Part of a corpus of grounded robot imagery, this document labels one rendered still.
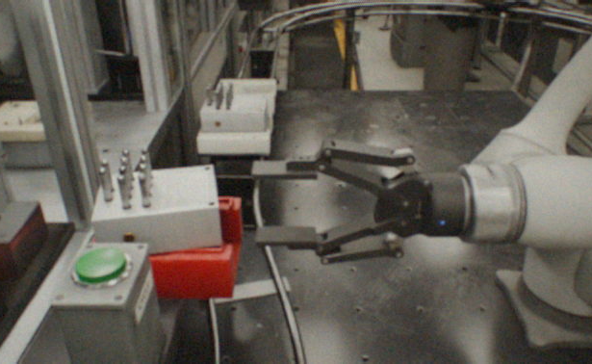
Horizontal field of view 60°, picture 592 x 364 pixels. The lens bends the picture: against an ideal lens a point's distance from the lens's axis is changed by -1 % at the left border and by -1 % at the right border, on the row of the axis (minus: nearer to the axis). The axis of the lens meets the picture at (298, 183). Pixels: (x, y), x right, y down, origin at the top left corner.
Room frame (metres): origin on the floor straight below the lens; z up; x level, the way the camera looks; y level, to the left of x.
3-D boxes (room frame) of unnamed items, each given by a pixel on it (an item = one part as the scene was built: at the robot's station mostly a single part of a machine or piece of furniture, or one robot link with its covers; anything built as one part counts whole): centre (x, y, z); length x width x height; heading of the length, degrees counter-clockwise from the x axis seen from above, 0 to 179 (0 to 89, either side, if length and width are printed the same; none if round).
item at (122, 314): (0.33, 0.17, 0.97); 0.08 x 0.08 x 0.12; 0
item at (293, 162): (0.49, -0.01, 1.05); 0.05 x 0.01 x 0.03; 90
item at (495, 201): (0.49, -0.21, 0.99); 0.09 x 0.06 x 0.09; 0
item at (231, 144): (1.10, 0.13, 0.84); 0.36 x 0.14 x 0.10; 0
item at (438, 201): (0.49, -0.13, 0.99); 0.09 x 0.07 x 0.08; 90
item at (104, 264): (0.33, 0.16, 1.03); 0.04 x 0.04 x 0.02
